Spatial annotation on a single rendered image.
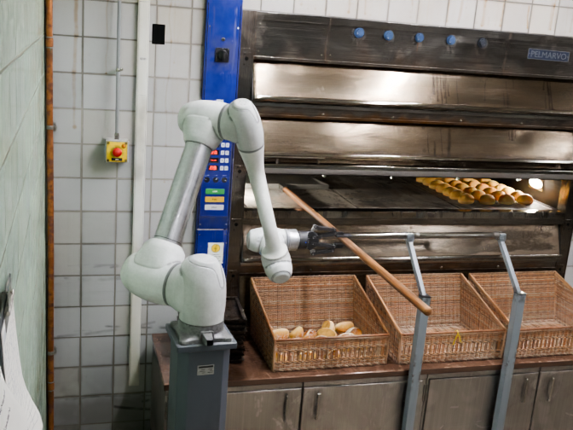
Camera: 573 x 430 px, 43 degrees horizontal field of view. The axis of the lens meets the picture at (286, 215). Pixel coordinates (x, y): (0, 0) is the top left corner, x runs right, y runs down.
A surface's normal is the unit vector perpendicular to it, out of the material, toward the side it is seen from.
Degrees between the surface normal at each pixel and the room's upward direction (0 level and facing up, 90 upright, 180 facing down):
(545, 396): 90
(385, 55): 90
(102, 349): 90
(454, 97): 70
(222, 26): 90
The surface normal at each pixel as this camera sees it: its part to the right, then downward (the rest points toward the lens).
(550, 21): 0.27, 0.26
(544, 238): 0.28, -0.08
